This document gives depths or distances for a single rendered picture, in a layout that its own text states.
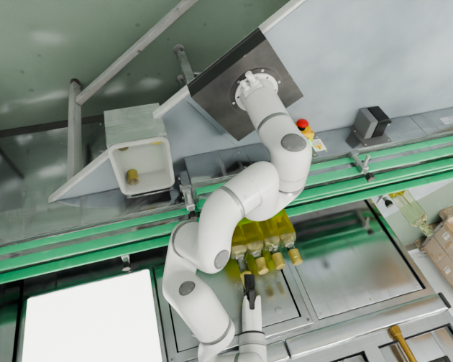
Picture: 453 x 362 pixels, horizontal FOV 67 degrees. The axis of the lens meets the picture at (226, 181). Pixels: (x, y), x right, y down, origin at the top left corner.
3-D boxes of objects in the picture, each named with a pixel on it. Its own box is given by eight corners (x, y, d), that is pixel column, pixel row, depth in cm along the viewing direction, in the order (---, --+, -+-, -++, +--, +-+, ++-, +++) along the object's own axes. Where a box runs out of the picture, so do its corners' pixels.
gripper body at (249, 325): (263, 345, 100) (260, 306, 107) (267, 334, 92) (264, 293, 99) (237, 345, 99) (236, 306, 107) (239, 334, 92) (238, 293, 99)
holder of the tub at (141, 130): (124, 186, 122) (126, 203, 117) (104, 127, 101) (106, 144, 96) (172, 177, 125) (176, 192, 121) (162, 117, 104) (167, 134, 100)
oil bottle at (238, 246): (215, 212, 127) (231, 263, 113) (215, 202, 122) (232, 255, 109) (229, 208, 128) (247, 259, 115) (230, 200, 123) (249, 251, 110)
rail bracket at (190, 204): (183, 207, 119) (191, 238, 111) (179, 176, 106) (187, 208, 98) (192, 206, 119) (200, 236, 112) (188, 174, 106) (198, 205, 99)
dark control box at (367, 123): (351, 125, 131) (363, 139, 126) (358, 108, 125) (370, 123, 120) (371, 121, 133) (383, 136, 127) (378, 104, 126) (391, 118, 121)
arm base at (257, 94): (221, 83, 94) (237, 120, 84) (260, 56, 90) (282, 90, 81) (247, 116, 105) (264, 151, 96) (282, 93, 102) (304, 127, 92)
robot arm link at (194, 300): (261, 296, 78) (226, 271, 91) (222, 226, 69) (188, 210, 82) (207, 350, 72) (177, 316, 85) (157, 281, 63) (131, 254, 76)
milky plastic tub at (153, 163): (121, 177, 118) (123, 197, 113) (103, 127, 101) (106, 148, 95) (171, 167, 121) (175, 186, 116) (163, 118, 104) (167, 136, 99)
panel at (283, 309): (26, 299, 117) (16, 414, 96) (22, 295, 115) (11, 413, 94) (275, 238, 134) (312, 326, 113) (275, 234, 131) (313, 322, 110)
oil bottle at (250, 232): (230, 208, 128) (248, 259, 115) (231, 199, 123) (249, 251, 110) (244, 205, 129) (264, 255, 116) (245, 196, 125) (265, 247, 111)
